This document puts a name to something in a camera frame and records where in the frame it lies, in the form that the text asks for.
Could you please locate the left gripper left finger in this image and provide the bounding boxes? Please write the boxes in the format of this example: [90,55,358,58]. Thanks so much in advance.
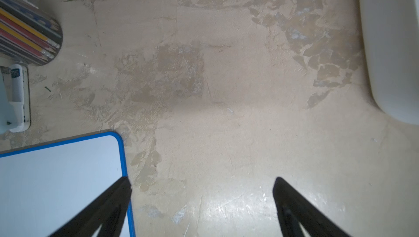
[51,176,132,237]

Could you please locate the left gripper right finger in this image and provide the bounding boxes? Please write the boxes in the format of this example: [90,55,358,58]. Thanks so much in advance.
[273,177,348,237]

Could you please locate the white storage box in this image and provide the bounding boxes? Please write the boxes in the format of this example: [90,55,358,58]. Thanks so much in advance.
[360,0,419,125]

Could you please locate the blue whiteboard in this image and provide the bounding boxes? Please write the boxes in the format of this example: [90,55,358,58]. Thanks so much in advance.
[1,132,128,237]

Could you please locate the pencil cup holder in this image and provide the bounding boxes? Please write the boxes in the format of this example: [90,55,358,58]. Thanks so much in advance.
[1,0,63,66]

